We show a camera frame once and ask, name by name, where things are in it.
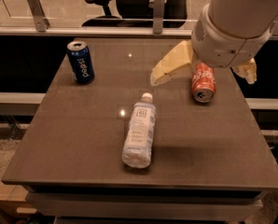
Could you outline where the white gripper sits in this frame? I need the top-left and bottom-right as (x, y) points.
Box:
(150, 4), (271, 86)

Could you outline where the clear blue-label plastic bottle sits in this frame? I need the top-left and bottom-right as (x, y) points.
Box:
(122, 92), (156, 169)

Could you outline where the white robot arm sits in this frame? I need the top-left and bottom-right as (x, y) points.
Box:
(150, 0), (278, 86)

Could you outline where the red Coca-Cola can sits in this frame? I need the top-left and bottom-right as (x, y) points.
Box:
(191, 63), (215, 103)

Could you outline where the black office chair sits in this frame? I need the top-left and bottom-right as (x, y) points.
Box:
(82, 0), (188, 28)

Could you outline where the blue Pepsi can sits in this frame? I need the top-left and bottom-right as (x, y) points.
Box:
(67, 41), (94, 84)

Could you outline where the glass partition panel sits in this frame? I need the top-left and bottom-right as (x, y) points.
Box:
(0, 0), (278, 31)

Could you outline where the wooden box under table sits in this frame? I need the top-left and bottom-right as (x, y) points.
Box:
(0, 182), (37, 224)

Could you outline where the middle metal glass bracket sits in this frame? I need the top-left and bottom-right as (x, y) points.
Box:
(153, 0), (165, 35)

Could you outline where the left metal glass bracket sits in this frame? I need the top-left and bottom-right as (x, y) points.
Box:
(27, 0), (50, 32)

